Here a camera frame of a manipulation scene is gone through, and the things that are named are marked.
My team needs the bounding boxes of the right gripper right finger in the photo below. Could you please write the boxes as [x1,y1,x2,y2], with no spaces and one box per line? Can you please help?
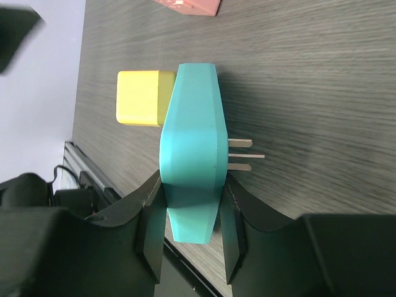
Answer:
[220,179,395,296]

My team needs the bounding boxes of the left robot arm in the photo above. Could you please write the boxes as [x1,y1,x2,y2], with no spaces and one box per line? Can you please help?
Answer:
[1,6,93,218]

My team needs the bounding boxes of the teal triangular socket adapter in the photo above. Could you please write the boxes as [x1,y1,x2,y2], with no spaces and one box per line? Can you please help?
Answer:
[159,63,252,244]

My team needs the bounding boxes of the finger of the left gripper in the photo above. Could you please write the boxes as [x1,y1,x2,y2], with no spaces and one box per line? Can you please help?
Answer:
[1,6,44,74]

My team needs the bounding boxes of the pink cube plug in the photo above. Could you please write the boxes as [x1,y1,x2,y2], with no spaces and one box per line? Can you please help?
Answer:
[155,0,221,17]

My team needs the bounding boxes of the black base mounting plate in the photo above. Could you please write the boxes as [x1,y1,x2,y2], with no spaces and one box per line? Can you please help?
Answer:
[75,172,220,296]

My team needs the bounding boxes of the yellow cube plug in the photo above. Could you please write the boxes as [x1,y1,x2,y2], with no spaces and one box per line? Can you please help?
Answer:
[116,70,176,127]

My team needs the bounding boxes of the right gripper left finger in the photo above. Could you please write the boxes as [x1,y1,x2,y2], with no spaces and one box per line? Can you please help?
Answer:
[1,173,166,296]

